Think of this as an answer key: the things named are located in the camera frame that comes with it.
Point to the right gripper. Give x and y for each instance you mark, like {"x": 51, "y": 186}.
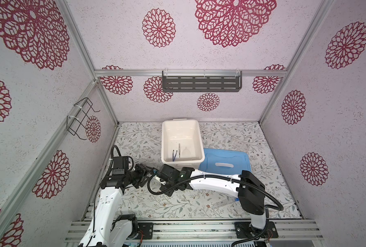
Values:
{"x": 163, "y": 189}

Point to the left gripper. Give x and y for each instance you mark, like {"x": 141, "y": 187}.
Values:
{"x": 144, "y": 171}

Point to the white plastic storage bin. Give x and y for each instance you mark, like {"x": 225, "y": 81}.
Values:
{"x": 184, "y": 131}

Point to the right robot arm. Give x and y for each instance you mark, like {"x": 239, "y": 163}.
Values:
{"x": 246, "y": 187}

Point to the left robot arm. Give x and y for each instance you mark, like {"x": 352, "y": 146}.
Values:
{"x": 105, "y": 230}

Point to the blue plastic bin lid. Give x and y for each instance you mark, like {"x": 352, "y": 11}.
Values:
{"x": 225, "y": 162}

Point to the clear test tube blue caps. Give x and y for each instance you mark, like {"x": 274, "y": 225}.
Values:
{"x": 225, "y": 202}

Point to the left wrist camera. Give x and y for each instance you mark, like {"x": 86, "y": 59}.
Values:
{"x": 122, "y": 165}

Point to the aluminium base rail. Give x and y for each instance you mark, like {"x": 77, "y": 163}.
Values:
{"x": 227, "y": 230}

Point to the black wire wall rack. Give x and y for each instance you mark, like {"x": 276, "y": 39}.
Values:
{"x": 84, "y": 125}

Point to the grey wall shelf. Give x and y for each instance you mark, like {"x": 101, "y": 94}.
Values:
{"x": 201, "y": 84}

